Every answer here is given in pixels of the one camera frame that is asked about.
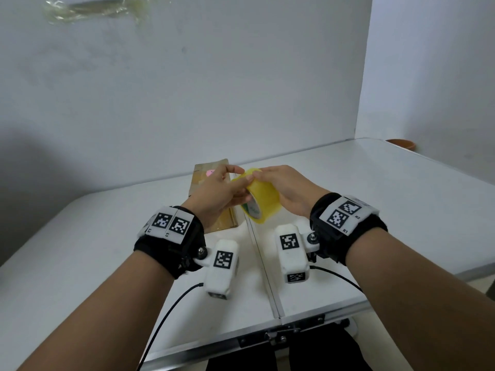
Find clear tape strip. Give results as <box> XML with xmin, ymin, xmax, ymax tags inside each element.
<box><xmin>43</xmin><ymin>0</ymin><xmax>171</xmax><ymax>24</ymax></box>

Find person's left hand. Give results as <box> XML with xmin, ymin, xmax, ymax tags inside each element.
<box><xmin>181</xmin><ymin>164</ymin><xmax>253</xmax><ymax>230</ymax></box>

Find black left camera cable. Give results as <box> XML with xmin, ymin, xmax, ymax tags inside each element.
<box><xmin>136</xmin><ymin>283</ymin><xmax>204</xmax><ymax>371</ymax></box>

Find black wrist band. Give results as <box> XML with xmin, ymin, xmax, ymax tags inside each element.
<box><xmin>309</xmin><ymin>192</ymin><xmax>388</xmax><ymax>266</ymax></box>
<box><xmin>133</xmin><ymin>206</ymin><xmax>207</xmax><ymax>280</ymax></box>

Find black right wrist band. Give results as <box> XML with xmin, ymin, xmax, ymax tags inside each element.
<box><xmin>309</xmin><ymin>192</ymin><xmax>388</xmax><ymax>266</ymax></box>

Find black right camera cable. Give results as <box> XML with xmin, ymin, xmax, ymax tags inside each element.
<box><xmin>309</xmin><ymin>265</ymin><xmax>364</xmax><ymax>294</ymax></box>

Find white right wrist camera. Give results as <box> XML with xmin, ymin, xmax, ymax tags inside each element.
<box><xmin>275</xmin><ymin>224</ymin><xmax>321</xmax><ymax>284</ymax></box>

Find black left wrist band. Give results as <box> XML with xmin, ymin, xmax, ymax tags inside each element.
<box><xmin>133</xmin><ymin>206</ymin><xmax>207</xmax><ymax>280</ymax></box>

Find brown cardboard package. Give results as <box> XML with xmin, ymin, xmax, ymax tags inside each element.
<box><xmin>188</xmin><ymin>159</ymin><xmax>239</xmax><ymax>234</ymax></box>

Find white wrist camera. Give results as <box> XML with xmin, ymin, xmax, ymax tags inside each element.
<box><xmin>193</xmin><ymin>239</ymin><xmax>240</xmax><ymax>300</ymax></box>
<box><xmin>275</xmin><ymin>224</ymin><xmax>321</xmax><ymax>284</ymax></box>

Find black table latch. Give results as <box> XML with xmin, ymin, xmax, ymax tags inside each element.
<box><xmin>237</xmin><ymin>314</ymin><xmax>325</xmax><ymax>348</ymax></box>

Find person's right forearm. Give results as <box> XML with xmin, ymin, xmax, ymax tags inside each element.
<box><xmin>345</xmin><ymin>228</ymin><xmax>495</xmax><ymax>371</ymax></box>

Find orange bowl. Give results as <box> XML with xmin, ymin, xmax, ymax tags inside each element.
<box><xmin>385</xmin><ymin>139</ymin><xmax>417</xmax><ymax>152</ymax></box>

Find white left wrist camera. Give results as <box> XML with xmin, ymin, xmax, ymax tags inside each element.
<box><xmin>193</xmin><ymin>239</ymin><xmax>240</xmax><ymax>300</ymax></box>

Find person's black trousers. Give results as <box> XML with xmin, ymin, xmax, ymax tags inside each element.
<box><xmin>205</xmin><ymin>318</ymin><xmax>374</xmax><ymax>371</ymax></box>

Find person's right hand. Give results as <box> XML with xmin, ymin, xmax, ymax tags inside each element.
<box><xmin>251</xmin><ymin>165</ymin><xmax>331</xmax><ymax>218</ymax></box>

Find person's left forearm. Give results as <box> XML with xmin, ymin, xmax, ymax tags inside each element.
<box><xmin>17</xmin><ymin>249</ymin><xmax>175</xmax><ymax>371</ymax></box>

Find black camera cable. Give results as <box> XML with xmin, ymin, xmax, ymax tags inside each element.
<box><xmin>309</xmin><ymin>265</ymin><xmax>364</xmax><ymax>294</ymax></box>
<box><xmin>136</xmin><ymin>283</ymin><xmax>204</xmax><ymax>371</ymax></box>

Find yellow tape roll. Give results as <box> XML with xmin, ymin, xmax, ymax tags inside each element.
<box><xmin>231</xmin><ymin>168</ymin><xmax>282</xmax><ymax>224</ymax></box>

